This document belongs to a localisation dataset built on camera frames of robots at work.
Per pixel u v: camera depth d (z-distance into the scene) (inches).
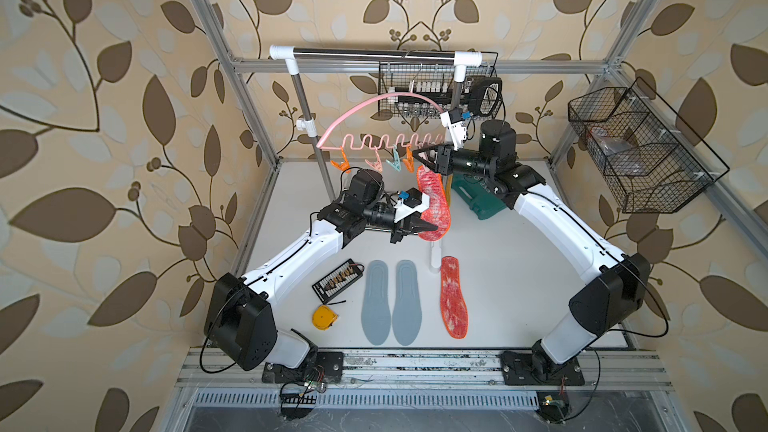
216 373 16.8
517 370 28.9
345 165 23.8
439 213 25.7
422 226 25.8
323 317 31.9
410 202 22.9
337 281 34.7
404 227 24.7
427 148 26.2
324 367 29.1
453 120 25.3
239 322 16.2
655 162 28.4
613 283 16.6
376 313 32.7
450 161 24.9
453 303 33.3
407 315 32.5
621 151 27.2
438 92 32.4
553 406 27.8
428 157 27.6
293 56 23.9
